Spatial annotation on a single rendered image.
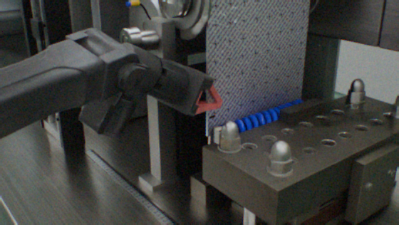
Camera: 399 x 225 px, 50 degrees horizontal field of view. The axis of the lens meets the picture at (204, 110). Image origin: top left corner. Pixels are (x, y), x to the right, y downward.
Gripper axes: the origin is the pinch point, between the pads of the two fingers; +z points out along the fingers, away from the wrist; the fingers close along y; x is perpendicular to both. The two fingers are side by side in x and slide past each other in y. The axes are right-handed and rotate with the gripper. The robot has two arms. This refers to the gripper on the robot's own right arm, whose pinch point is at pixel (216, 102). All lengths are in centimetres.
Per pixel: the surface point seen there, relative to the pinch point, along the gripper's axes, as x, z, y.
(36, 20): 0.4, -17.6, -40.4
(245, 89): 4.0, 5.0, 0.3
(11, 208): -30.8, -17.4, -17.5
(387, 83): 62, 269, -111
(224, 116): -1.7, 2.8, 0.2
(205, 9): 12.1, -10.0, 0.2
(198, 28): 9.5, -8.4, -1.5
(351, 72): 63, 269, -143
